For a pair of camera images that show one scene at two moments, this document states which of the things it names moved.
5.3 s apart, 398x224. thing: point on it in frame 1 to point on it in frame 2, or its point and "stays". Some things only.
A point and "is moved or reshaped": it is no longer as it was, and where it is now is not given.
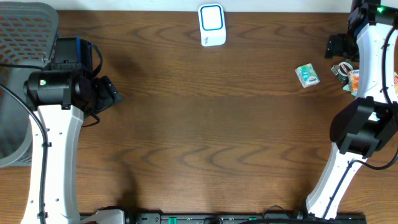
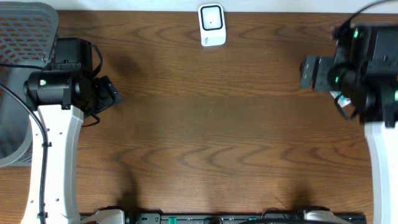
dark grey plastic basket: [28, 35] stays
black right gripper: [336, 42] to [321, 63]
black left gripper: [104, 93] stays
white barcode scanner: [212, 25] stays
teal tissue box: [307, 75] is moved or reshaped
